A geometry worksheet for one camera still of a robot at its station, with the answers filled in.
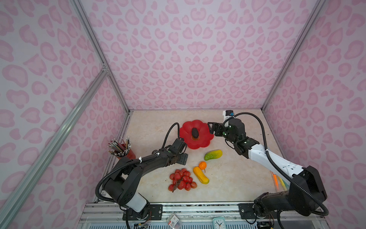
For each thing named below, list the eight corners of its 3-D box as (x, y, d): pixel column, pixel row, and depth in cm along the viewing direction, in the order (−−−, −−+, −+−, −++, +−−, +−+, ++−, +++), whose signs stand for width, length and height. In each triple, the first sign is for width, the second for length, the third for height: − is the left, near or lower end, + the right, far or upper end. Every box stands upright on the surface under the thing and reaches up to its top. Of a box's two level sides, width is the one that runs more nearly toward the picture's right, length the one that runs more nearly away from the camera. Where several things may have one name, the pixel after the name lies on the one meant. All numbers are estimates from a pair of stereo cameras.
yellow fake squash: (204, 186, 83) (205, 185, 80) (191, 171, 89) (191, 169, 87) (209, 182, 85) (210, 180, 82) (197, 166, 91) (197, 164, 88)
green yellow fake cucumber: (204, 160, 93) (205, 158, 90) (203, 154, 96) (203, 151, 93) (222, 157, 94) (223, 155, 92) (220, 151, 97) (221, 148, 95)
